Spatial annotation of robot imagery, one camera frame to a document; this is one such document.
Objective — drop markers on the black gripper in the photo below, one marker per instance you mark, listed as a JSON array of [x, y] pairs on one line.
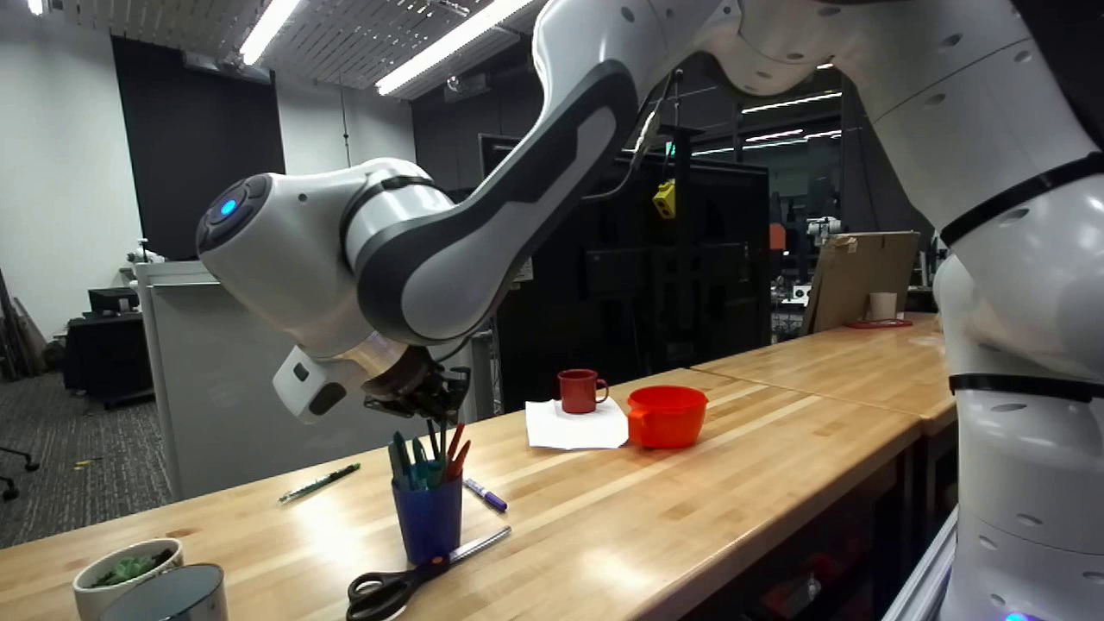
[[400, 385]]

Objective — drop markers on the blue cup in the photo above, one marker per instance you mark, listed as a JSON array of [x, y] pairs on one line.
[[425, 524]]

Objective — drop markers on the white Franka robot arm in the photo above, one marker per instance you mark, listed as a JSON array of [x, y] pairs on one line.
[[1013, 346]]

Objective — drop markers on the red pen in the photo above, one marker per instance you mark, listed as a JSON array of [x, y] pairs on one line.
[[457, 451]]

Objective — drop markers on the short dark green pen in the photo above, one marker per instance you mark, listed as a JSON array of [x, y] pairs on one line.
[[317, 485]]

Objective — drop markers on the red plastic cup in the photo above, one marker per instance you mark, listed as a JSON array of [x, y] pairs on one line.
[[667, 417]]

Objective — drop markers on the small plant print cup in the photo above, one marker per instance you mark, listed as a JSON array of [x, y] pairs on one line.
[[125, 570]]

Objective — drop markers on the white paper cup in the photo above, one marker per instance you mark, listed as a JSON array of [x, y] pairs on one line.
[[884, 304]]

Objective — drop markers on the green marker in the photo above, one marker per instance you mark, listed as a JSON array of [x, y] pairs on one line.
[[398, 458]]

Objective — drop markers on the purple marker with white band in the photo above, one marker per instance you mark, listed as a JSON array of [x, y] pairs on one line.
[[486, 497]]

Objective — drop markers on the white folded cloth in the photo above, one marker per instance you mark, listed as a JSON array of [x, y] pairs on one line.
[[569, 434]]

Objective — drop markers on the dark red mug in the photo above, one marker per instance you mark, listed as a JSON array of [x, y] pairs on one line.
[[577, 390]]

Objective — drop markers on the grey metal cabinet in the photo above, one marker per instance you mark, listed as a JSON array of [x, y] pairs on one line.
[[209, 417]]

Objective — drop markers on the large black cabinet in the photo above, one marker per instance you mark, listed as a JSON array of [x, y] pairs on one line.
[[643, 289]]

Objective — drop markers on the yellow hanging tag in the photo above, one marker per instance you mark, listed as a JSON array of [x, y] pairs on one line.
[[662, 197]]

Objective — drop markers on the low black cabinet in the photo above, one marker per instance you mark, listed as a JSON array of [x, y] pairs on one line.
[[103, 358]]

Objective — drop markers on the long ceiling light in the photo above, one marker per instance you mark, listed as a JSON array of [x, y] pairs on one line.
[[32, 6], [451, 42], [266, 29]]

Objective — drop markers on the black chair base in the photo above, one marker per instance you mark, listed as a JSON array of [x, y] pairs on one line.
[[15, 470]]

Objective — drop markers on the tan cardboard box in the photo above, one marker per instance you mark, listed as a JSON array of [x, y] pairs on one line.
[[862, 277]]

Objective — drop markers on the black wall screen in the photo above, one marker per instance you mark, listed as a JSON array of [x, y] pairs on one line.
[[175, 140]]

